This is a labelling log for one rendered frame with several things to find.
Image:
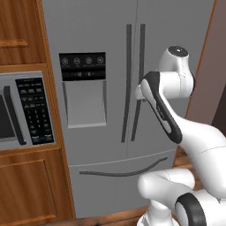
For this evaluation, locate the grey fridge left door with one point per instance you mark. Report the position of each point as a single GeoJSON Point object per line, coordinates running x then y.
{"type": "Point", "coordinates": [88, 35]}

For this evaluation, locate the grey microwave oven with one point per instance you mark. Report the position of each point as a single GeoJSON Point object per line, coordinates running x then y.
{"type": "Point", "coordinates": [32, 111]}

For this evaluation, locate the wooden cupboard door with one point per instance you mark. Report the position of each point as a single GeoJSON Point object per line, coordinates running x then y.
{"type": "Point", "coordinates": [17, 29]}
{"type": "Point", "coordinates": [26, 188]}

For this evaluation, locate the grey fridge right door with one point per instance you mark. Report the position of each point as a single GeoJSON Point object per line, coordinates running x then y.
{"type": "Point", "coordinates": [167, 26]}

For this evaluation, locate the grey fridge door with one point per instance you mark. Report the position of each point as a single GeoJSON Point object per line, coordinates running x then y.
{"type": "Point", "coordinates": [88, 35]}
{"type": "Point", "coordinates": [167, 26]}

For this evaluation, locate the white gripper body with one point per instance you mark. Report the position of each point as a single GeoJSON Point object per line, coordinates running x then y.
{"type": "Point", "coordinates": [140, 92]}

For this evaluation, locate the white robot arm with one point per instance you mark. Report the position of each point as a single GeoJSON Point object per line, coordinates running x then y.
{"type": "Point", "coordinates": [200, 147]}

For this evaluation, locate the grey fridge drawer front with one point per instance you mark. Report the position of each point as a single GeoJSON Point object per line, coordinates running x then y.
{"type": "Point", "coordinates": [103, 191]}

